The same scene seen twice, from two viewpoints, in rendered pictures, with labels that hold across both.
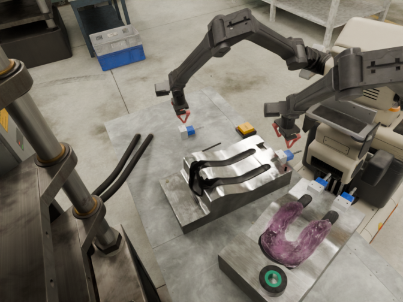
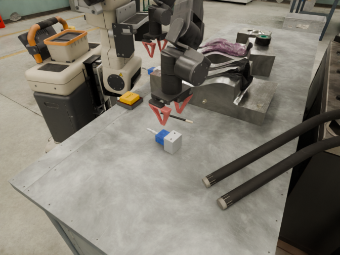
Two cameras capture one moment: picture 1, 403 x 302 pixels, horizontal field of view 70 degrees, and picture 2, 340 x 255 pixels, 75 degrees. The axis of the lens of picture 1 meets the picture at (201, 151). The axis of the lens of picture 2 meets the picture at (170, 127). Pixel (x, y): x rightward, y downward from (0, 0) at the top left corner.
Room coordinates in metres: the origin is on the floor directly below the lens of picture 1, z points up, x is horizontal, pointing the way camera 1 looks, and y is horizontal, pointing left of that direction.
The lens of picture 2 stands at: (1.48, 0.48, 1.32)
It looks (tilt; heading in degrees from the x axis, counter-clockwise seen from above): 39 degrees down; 231
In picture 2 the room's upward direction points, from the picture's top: straight up
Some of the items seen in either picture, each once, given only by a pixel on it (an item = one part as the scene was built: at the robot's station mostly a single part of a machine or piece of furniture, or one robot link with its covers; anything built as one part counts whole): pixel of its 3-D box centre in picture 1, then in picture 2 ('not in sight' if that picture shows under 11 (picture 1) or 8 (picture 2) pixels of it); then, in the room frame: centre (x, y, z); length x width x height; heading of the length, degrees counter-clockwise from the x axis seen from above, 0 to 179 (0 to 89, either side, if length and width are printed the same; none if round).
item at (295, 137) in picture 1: (288, 138); (159, 43); (0.86, -0.37, 0.97); 0.07 x 0.07 x 0.09; 15
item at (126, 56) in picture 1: (119, 52); not in sight; (3.82, 0.94, 0.11); 0.61 x 0.41 x 0.22; 108
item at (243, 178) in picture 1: (228, 168); (212, 68); (0.77, -0.10, 0.92); 0.35 x 0.16 x 0.09; 111
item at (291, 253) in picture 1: (295, 229); (223, 45); (0.48, -0.28, 0.90); 0.26 x 0.18 x 0.08; 128
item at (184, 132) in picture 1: (191, 129); (161, 136); (1.15, 0.04, 0.83); 0.13 x 0.05 x 0.05; 103
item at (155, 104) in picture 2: not in sight; (165, 109); (1.17, 0.08, 0.97); 0.07 x 0.07 x 0.09; 12
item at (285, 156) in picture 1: (289, 154); (152, 71); (0.89, -0.40, 0.83); 0.13 x 0.05 x 0.05; 105
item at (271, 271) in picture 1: (272, 280); (262, 39); (0.31, -0.16, 0.93); 0.08 x 0.08 x 0.04
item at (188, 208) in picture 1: (223, 176); (213, 80); (0.78, -0.08, 0.87); 0.50 x 0.26 x 0.14; 111
